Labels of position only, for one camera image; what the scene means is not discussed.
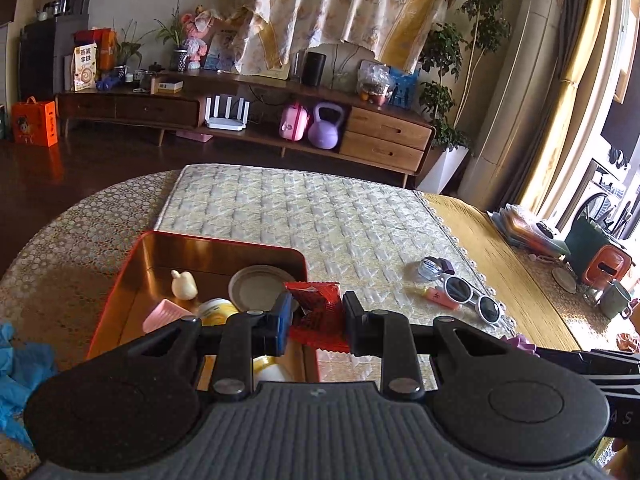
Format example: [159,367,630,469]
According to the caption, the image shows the white yellow cylinder bottle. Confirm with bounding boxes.
[198,298,293,384]

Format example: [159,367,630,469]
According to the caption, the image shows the pink tube bottle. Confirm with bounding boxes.
[422,287,460,311]

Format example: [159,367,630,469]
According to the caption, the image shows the red snack packet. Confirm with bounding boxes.
[284,282,349,353]

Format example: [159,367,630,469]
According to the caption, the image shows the clear small glass jar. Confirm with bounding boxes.
[416,256,454,282]

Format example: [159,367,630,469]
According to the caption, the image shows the white framed sunglasses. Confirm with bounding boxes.
[442,275,502,325]

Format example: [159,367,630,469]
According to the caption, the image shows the small cream garlic toy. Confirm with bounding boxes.
[171,270,198,301]

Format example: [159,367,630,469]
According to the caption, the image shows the pink ridged soap dish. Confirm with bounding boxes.
[142,299,193,334]

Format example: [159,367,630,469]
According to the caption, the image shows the purple spiky toy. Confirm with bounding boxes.
[501,334,537,356]

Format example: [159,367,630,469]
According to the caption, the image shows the green mug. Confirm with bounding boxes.
[598,280,632,320]

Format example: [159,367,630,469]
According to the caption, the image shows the cream quilted table mat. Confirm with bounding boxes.
[152,162,519,391]

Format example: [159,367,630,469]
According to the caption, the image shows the red metal tin box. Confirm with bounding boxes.
[87,231,307,359]

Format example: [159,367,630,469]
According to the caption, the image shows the round coaster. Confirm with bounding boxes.
[551,266,577,294]

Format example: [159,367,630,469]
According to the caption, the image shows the orange teal tissue box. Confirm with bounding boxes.
[565,216,634,290]

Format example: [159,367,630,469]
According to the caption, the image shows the stack of folders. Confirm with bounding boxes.
[487,204,570,259]

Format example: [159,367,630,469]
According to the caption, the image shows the lace tablecloth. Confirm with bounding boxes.
[0,169,181,480]

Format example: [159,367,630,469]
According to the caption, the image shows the purple kettlebell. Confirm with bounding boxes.
[307,102,345,150]

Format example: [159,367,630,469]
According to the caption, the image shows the white wifi router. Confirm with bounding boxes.
[204,94,250,132]

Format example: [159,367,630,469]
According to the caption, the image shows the wooden tv cabinet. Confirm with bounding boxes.
[55,70,434,186]

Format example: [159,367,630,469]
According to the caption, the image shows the blue rubber gloves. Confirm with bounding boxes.
[0,322,58,452]

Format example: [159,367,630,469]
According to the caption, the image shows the blue picture card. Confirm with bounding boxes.
[388,67,420,110]

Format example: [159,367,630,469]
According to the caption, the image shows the white standing air conditioner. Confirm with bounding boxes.
[458,0,562,210]

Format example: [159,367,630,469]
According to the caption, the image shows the bag of fruit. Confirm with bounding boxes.
[356,60,395,106]

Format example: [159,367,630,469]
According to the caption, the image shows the black smart speaker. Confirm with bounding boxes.
[300,52,326,88]

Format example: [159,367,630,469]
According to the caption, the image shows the small potted plant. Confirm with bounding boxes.
[155,0,188,72]

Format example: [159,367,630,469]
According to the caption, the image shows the tall potted plant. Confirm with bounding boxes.
[416,0,511,194]

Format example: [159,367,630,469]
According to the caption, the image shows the orange gift bag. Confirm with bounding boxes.
[11,96,58,148]

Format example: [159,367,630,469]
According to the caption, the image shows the snack bag cereal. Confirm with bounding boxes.
[72,42,98,92]

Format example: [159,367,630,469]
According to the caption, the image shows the floral cloth cover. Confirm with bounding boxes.
[232,0,454,75]

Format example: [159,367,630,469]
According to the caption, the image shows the black cabinet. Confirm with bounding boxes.
[18,0,90,101]

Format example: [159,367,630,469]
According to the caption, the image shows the yellow curtain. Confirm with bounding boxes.
[497,0,608,212]

